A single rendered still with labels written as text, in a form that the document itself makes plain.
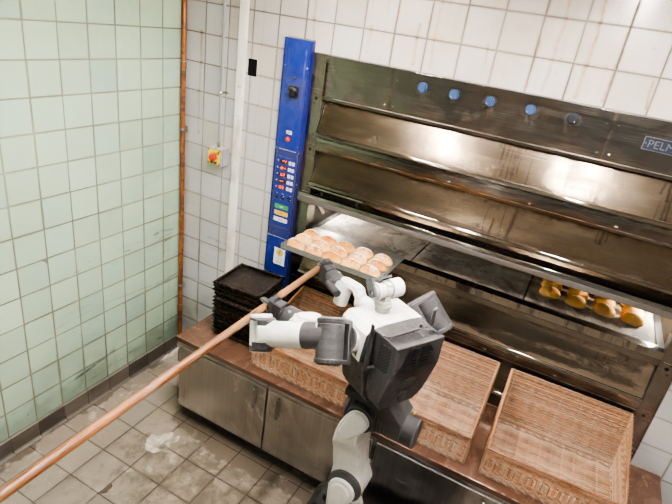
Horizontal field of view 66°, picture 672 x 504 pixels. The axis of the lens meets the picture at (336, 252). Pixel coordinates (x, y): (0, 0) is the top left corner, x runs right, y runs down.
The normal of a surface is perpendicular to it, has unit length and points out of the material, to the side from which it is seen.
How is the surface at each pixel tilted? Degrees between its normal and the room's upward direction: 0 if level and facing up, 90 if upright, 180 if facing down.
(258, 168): 90
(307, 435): 90
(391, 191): 70
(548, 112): 89
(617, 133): 90
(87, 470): 0
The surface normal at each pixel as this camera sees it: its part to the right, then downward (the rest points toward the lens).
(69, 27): 0.87, 0.31
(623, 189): -0.38, -0.02
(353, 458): -0.47, 0.31
